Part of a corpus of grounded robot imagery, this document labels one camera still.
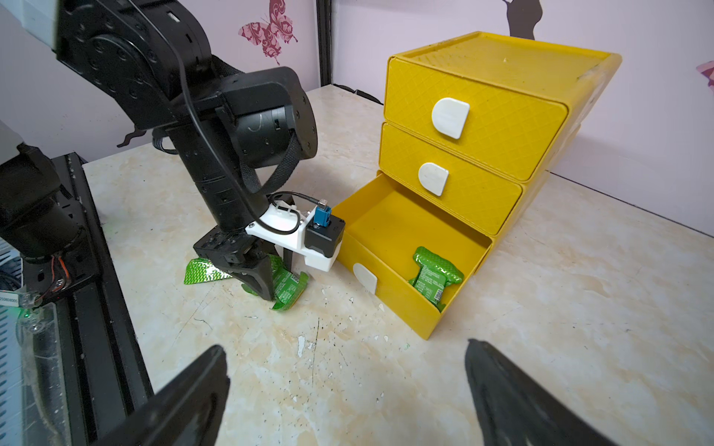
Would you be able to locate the yellow bottom drawer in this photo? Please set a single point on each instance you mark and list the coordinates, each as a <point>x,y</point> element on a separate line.
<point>385,224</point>

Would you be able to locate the green cookie packet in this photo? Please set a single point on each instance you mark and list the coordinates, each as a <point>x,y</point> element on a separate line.
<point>287,286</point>
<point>202,270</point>
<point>434,276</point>

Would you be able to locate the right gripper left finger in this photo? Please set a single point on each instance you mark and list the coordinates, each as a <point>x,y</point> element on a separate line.
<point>187,411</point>

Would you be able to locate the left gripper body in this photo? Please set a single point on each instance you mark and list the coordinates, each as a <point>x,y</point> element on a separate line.
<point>245,257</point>

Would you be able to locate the yellow top drawer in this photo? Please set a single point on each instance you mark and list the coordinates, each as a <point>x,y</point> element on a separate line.
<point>506,131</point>

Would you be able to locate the yellow three-drawer cabinet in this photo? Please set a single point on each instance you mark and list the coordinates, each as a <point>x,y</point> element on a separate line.
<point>574,77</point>

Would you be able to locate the yellow drawer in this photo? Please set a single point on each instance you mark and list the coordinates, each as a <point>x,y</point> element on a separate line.
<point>385,224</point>
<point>477,197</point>
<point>506,131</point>

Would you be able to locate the black base frame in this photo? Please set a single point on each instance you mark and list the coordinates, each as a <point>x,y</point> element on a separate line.
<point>71,366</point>

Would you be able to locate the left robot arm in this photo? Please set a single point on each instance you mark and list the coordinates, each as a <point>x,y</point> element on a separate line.
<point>239,134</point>

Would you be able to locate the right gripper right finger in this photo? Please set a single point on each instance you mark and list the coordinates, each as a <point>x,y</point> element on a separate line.
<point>513,409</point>

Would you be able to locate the green cookie packet front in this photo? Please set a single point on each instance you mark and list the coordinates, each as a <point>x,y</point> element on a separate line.
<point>434,276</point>

